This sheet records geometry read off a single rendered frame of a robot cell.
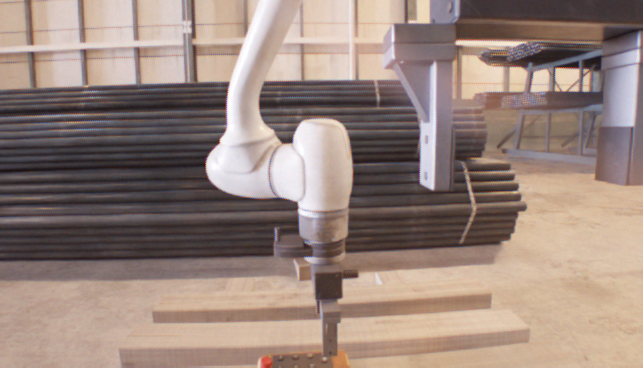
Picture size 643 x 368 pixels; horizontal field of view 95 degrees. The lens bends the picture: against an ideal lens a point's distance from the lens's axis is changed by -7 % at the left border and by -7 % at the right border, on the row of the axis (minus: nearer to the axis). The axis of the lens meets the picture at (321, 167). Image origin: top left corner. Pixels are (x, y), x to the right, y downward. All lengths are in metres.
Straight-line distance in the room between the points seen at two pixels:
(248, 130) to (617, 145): 0.49
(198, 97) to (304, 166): 1.84
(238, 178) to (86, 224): 1.42
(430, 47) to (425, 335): 0.76
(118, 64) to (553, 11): 10.35
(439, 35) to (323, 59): 9.02
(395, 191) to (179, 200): 1.12
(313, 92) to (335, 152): 1.71
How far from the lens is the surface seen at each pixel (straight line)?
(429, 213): 1.74
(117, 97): 2.53
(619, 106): 0.29
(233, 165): 0.59
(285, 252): 0.57
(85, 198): 1.98
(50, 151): 2.20
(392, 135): 1.77
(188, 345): 0.89
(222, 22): 9.68
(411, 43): 0.21
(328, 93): 2.22
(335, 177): 0.52
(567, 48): 7.38
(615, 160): 0.29
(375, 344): 0.85
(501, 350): 0.89
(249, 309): 0.99
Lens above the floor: 0.69
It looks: 7 degrees down
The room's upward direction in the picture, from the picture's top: 1 degrees counter-clockwise
